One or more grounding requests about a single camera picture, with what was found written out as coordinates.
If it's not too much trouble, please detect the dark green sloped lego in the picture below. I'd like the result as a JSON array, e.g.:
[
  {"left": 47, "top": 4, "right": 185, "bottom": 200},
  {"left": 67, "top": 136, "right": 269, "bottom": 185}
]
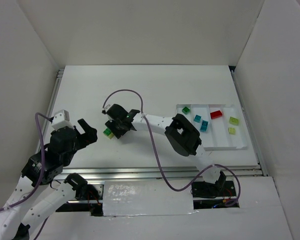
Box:
[{"left": 182, "top": 106, "right": 190, "bottom": 115}]

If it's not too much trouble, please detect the blue rounded lego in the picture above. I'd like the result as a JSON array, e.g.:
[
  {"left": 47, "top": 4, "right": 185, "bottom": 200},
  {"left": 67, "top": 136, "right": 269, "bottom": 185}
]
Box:
[{"left": 200, "top": 120, "right": 208, "bottom": 132}]

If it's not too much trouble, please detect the red lego brick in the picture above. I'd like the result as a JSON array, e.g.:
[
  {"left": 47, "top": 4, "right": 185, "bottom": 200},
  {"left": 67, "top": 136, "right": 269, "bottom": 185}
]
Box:
[{"left": 210, "top": 110, "right": 223, "bottom": 120}]

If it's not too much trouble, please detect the pale yellow rounded lego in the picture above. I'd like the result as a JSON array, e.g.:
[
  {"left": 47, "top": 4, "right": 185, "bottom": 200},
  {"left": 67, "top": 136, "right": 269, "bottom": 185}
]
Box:
[{"left": 229, "top": 116, "right": 239, "bottom": 126}]

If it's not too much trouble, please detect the cyan small lego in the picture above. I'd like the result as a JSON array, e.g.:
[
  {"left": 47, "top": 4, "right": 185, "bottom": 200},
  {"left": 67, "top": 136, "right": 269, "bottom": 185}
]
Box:
[{"left": 193, "top": 115, "right": 201, "bottom": 123}]

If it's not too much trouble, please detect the pale yellow square lego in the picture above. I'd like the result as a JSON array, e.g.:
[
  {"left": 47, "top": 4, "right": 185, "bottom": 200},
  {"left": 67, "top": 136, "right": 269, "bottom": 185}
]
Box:
[{"left": 228, "top": 127, "right": 236, "bottom": 135}]

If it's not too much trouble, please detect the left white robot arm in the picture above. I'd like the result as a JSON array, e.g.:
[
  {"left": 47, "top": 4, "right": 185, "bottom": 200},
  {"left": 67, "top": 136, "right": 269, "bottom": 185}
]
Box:
[{"left": 0, "top": 119, "right": 98, "bottom": 240}]

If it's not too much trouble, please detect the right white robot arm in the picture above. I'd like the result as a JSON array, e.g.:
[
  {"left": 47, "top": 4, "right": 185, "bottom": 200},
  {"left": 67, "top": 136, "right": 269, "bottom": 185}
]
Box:
[{"left": 102, "top": 104, "right": 226, "bottom": 193}]

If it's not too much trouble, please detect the pale yellow lego under green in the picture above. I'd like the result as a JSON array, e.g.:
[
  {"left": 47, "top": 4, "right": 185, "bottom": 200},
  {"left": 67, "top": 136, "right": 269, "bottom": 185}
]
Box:
[{"left": 108, "top": 133, "right": 114, "bottom": 139}]

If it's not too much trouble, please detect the silver foil cover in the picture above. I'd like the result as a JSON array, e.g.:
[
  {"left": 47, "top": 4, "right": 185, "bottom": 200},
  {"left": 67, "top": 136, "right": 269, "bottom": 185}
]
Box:
[{"left": 103, "top": 180, "right": 196, "bottom": 217}]

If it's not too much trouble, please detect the white compartment tray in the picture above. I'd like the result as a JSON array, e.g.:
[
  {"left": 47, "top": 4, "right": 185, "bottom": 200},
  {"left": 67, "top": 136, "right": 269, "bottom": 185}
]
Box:
[{"left": 176, "top": 104, "right": 247, "bottom": 151}]

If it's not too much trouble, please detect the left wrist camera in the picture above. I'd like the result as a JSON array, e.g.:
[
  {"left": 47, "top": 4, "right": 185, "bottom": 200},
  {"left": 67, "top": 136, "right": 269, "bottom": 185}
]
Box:
[{"left": 52, "top": 109, "right": 73, "bottom": 131}]

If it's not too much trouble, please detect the aluminium frame rail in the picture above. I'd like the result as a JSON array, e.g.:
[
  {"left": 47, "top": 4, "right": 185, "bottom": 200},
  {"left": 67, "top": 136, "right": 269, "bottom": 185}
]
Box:
[{"left": 51, "top": 166, "right": 264, "bottom": 180}]

